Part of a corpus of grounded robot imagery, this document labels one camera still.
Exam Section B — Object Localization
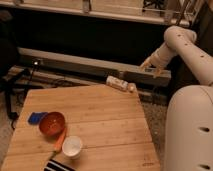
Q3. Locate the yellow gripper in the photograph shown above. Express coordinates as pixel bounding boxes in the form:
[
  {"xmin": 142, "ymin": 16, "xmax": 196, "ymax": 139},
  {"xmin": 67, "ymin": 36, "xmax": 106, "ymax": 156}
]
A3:
[{"xmin": 140, "ymin": 57, "xmax": 163, "ymax": 78}]

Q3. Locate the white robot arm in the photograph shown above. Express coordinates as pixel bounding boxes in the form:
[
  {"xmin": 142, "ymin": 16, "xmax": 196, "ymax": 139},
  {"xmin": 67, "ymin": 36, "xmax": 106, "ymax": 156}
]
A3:
[{"xmin": 140, "ymin": 26, "xmax": 213, "ymax": 171}]

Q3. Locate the black tripod stand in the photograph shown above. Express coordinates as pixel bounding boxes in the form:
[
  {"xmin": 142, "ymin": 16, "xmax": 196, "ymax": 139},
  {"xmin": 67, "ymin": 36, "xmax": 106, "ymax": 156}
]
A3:
[{"xmin": 0, "ymin": 60, "xmax": 42, "ymax": 129}]

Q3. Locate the grey baseboard heater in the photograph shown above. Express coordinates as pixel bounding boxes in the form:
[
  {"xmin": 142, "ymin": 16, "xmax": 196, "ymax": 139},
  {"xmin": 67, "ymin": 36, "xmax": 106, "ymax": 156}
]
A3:
[{"xmin": 18, "ymin": 47, "xmax": 171, "ymax": 87}]

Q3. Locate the white window sill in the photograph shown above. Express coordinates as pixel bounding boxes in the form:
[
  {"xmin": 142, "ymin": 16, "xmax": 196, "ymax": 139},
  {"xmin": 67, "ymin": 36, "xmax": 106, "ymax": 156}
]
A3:
[{"xmin": 0, "ymin": 0, "xmax": 194, "ymax": 27}]

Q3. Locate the wooden table board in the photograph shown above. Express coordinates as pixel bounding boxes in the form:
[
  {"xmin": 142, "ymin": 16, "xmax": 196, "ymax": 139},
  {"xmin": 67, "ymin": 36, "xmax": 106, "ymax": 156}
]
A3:
[{"xmin": 1, "ymin": 84, "xmax": 160, "ymax": 171}]

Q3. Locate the white cup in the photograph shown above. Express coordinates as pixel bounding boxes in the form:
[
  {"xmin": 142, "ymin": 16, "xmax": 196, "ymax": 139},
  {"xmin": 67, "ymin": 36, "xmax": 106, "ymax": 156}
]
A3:
[{"xmin": 62, "ymin": 136, "xmax": 83, "ymax": 159}]

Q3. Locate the red bowl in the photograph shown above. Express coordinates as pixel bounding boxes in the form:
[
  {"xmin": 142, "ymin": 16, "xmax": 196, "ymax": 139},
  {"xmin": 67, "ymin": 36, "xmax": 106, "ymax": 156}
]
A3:
[{"xmin": 39, "ymin": 112, "xmax": 65, "ymax": 136}]

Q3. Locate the orange carrot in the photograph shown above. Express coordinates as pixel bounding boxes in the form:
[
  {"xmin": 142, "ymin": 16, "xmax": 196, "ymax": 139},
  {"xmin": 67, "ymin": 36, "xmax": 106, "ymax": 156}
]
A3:
[{"xmin": 50, "ymin": 128, "xmax": 67, "ymax": 159}]

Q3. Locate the blue sponge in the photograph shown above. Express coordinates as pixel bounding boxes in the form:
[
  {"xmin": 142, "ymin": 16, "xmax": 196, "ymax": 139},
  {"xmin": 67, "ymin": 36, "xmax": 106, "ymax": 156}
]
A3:
[{"xmin": 28, "ymin": 112, "xmax": 46, "ymax": 125}]

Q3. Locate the black white striped cloth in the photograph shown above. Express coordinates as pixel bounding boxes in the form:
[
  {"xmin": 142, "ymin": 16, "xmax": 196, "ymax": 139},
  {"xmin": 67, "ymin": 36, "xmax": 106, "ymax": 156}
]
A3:
[{"xmin": 44, "ymin": 160, "xmax": 75, "ymax": 171}]

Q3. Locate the black office chair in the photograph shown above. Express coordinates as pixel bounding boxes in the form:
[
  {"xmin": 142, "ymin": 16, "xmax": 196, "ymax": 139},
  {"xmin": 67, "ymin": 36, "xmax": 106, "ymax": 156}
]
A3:
[{"xmin": 0, "ymin": 10, "xmax": 20, "ymax": 90}]

